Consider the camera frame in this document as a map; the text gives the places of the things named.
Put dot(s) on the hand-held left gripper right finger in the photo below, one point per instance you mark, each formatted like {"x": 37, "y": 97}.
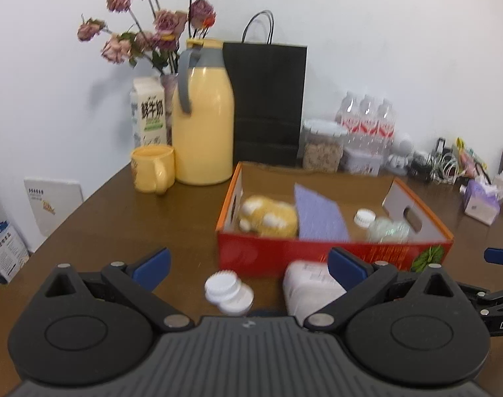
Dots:
{"x": 346, "y": 269}

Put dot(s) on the blue and white carton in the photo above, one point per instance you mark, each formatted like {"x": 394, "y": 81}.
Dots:
{"x": 5, "y": 252}

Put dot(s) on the yellow plush toy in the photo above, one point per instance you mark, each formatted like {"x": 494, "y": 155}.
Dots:
{"x": 272, "y": 219}

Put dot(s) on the white bottle caps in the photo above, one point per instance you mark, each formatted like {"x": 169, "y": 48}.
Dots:
{"x": 223, "y": 284}

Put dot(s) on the clear food container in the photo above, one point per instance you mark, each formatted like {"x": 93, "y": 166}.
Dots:
{"x": 321, "y": 153}

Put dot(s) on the wet wipes packet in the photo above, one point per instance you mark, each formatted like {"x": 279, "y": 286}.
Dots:
{"x": 305, "y": 285}

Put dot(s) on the black paper bag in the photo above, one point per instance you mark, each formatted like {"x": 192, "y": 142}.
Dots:
{"x": 268, "y": 91}

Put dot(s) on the red cardboard box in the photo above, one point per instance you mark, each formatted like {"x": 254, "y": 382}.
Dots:
{"x": 268, "y": 256}

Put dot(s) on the glass vase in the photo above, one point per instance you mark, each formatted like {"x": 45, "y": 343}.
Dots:
{"x": 168, "y": 91}

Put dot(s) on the white robot speaker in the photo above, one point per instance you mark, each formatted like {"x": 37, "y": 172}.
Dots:
{"x": 400, "y": 151}

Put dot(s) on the purple cloth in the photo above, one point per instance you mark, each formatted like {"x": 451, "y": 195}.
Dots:
{"x": 319, "y": 215}

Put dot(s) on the milk carton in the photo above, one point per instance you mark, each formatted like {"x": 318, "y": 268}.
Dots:
{"x": 150, "y": 111}

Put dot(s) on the purple tissue pack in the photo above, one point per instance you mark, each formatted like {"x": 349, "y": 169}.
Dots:
{"x": 480, "y": 204}

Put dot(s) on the dried rose bouquet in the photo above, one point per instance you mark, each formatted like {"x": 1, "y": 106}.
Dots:
{"x": 164, "y": 20}

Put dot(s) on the pale tin box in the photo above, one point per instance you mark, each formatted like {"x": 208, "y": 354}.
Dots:
{"x": 361, "y": 161}

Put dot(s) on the small white jar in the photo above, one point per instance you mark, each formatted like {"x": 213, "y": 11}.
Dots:
{"x": 239, "y": 302}

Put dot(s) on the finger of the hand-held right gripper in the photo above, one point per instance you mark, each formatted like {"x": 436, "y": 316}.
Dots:
{"x": 491, "y": 295}
{"x": 501, "y": 255}

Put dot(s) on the yellow thermos jug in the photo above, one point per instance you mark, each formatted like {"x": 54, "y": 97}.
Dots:
{"x": 201, "y": 132}

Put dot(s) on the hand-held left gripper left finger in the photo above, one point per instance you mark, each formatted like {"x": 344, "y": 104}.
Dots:
{"x": 154, "y": 264}

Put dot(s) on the yellow mug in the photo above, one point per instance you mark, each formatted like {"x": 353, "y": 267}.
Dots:
{"x": 148, "y": 169}

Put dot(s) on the colourful snack packet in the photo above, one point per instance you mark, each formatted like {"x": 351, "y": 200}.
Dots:
{"x": 468, "y": 159}

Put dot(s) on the clear jar with white cap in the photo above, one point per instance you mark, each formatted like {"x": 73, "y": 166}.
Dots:
{"x": 385, "y": 229}

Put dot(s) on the water bottle with red label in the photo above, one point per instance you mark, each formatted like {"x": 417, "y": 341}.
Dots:
{"x": 385, "y": 122}
{"x": 367, "y": 120}
{"x": 347, "y": 118}

